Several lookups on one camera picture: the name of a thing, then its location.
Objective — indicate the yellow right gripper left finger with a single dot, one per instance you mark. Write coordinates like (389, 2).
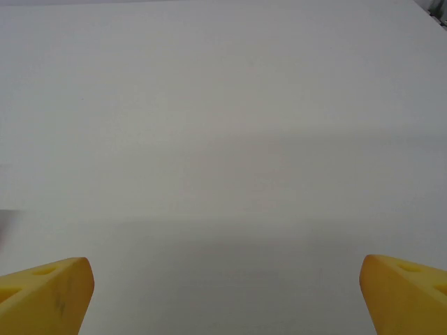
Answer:
(42, 300)

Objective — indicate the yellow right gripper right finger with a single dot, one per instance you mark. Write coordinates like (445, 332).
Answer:
(405, 300)

